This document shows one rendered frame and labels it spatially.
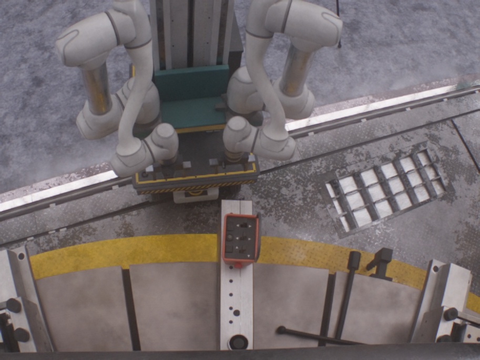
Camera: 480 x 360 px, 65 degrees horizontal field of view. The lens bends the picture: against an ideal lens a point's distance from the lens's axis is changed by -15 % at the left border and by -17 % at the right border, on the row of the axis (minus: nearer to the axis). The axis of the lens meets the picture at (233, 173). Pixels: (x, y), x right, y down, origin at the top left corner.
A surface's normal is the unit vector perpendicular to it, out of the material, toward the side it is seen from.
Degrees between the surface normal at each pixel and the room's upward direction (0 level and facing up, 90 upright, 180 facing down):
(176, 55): 90
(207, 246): 0
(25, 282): 0
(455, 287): 0
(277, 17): 66
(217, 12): 90
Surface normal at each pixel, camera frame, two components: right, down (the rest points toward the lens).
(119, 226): 0.08, -0.44
